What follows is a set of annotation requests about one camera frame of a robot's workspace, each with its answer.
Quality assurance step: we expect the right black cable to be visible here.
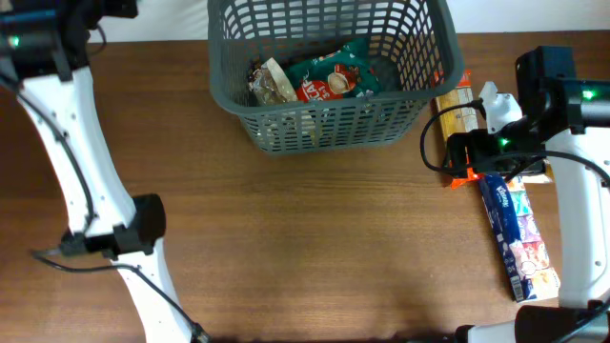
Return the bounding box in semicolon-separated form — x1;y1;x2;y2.
418;98;610;187

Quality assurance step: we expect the green red coffee packet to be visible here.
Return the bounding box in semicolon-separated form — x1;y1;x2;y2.
286;38;382;103

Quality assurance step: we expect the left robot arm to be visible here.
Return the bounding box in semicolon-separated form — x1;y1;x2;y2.
1;0;210;342

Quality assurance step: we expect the beige brown snack bag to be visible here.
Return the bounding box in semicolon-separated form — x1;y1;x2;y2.
248;58;297;106

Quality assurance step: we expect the left black cable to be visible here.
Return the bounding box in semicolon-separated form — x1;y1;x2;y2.
0;23;211;343

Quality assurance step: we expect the blue Kleenex tissue pack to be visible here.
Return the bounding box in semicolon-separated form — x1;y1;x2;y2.
478;174;560;303

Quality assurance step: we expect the beige white snack bag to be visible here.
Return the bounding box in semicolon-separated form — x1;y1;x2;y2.
514;160;554;184

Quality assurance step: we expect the yellow orange pasta packet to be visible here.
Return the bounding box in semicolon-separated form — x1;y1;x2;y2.
432;70;481;190

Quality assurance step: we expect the black cable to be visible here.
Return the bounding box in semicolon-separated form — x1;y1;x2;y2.
418;98;610;187
0;23;211;343

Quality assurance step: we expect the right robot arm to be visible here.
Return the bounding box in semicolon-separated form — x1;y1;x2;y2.
437;46;609;342

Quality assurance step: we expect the grey plastic basket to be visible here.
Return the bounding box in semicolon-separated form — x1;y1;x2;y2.
208;0;464;154

